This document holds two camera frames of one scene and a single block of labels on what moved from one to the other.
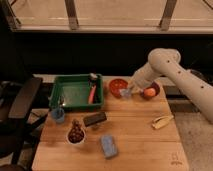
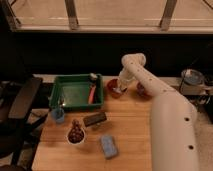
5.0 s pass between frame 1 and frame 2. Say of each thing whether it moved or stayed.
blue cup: stayed
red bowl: stayed
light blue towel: moved
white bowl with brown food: stayed
